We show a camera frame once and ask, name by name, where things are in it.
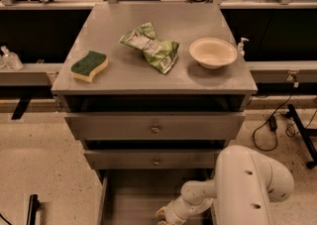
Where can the black stand foot left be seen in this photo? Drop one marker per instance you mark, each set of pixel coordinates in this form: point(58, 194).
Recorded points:
point(33, 207)

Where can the green crumpled chip bag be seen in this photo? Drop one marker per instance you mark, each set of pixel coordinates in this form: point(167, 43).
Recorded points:
point(162, 55)

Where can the grey drawer cabinet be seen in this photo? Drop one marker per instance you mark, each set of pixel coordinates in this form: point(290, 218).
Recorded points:
point(130, 85)

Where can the white bowl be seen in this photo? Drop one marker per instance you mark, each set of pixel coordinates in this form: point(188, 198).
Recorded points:
point(213, 53)

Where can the white pump bottle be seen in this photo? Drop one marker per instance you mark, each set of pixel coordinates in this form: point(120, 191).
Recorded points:
point(241, 45)

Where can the grey middle drawer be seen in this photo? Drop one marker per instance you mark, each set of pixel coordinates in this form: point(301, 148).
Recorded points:
point(152, 159)

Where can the grey top drawer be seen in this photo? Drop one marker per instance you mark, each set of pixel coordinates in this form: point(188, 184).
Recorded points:
point(155, 126)

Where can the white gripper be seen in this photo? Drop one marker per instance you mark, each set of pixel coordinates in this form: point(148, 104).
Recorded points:
point(171, 214)

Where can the grey bottom drawer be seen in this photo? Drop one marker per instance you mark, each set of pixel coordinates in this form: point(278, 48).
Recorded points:
point(133, 196)

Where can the green yellow sponge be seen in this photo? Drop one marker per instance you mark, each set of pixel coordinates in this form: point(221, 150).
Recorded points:
point(86, 68)

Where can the clear sanitizer bottle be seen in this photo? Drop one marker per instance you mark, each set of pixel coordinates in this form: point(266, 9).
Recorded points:
point(11, 59)

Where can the black stand leg right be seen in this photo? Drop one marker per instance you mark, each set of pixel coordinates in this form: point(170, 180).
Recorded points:
point(306, 135)

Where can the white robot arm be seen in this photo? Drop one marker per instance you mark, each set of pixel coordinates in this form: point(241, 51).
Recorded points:
point(245, 183)

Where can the grey drawer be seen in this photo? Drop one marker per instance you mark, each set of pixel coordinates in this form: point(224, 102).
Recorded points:
point(155, 126)
point(133, 196)
point(152, 159)

